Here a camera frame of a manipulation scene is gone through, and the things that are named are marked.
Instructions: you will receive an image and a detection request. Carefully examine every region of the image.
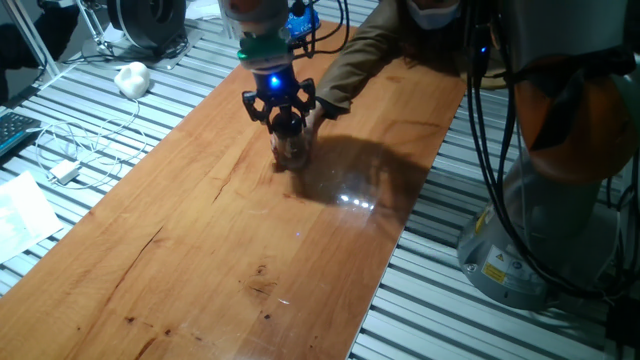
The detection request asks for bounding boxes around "slanted aluminium post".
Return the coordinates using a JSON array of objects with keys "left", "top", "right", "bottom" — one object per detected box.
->
[{"left": 3, "top": 0, "right": 57, "bottom": 81}]

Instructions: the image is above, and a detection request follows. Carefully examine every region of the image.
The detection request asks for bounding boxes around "small clear glass jar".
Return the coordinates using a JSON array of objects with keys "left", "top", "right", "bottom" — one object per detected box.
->
[{"left": 271, "top": 130, "right": 309, "bottom": 170}]

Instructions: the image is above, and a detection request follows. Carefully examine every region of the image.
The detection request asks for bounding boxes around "black computer keyboard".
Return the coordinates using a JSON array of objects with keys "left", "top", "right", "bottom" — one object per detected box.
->
[{"left": 0, "top": 110, "right": 43, "bottom": 158}]

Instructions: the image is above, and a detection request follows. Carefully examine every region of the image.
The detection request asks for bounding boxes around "thin white cable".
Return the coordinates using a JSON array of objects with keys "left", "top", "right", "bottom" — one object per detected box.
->
[{"left": 33, "top": 97, "right": 150, "bottom": 192}]

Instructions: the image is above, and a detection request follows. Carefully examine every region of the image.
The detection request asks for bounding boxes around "white rounded plastic lump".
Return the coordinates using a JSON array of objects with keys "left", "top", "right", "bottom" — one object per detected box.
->
[{"left": 113, "top": 61, "right": 152, "bottom": 100}]

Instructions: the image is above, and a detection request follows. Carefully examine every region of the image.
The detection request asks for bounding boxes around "blue plastic bag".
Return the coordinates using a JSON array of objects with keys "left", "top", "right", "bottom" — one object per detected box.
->
[{"left": 285, "top": 4, "right": 322, "bottom": 40}]

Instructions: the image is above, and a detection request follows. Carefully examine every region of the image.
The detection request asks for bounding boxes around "black sleeved forearm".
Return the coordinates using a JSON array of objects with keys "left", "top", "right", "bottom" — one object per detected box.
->
[{"left": 0, "top": 3, "right": 81, "bottom": 70}]

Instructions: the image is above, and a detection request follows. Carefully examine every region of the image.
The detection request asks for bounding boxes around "grey metal base plate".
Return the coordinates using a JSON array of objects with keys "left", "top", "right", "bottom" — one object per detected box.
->
[{"left": 81, "top": 24, "right": 206, "bottom": 72}]

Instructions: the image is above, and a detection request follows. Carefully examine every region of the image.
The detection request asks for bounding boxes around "right forearm brown sleeve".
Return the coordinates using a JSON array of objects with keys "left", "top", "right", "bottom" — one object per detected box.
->
[{"left": 314, "top": 0, "right": 419, "bottom": 120}]

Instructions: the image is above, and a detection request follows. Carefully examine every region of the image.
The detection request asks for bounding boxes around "person's right hand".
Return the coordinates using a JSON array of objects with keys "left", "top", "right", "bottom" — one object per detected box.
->
[{"left": 302, "top": 102, "right": 329, "bottom": 156}]

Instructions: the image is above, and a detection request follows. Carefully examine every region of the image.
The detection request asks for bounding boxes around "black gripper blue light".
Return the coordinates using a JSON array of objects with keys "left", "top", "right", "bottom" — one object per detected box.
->
[{"left": 242, "top": 67, "right": 317, "bottom": 134}]

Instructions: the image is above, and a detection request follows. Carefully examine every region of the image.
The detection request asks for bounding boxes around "thin slanted metal rod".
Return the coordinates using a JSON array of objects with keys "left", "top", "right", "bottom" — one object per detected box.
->
[{"left": 75, "top": 0, "right": 109, "bottom": 47}]

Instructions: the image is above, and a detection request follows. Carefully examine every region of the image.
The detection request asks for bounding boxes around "pale face mask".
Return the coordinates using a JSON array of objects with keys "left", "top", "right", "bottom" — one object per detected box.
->
[{"left": 405, "top": 0, "right": 462, "bottom": 30}]

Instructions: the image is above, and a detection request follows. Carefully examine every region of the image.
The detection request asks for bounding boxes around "white paper sheet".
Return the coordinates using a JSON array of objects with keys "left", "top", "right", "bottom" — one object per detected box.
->
[{"left": 0, "top": 170, "right": 65, "bottom": 265}]

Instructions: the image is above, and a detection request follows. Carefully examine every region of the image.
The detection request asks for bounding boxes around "round wooden stool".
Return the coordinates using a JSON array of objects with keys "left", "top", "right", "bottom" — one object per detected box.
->
[{"left": 457, "top": 49, "right": 509, "bottom": 91}]

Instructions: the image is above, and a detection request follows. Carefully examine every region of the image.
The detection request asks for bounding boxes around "white charger adapter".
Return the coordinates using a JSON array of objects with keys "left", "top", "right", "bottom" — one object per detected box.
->
[{"left": 48, "top": 159, "right": 82, "bottom": 187}]

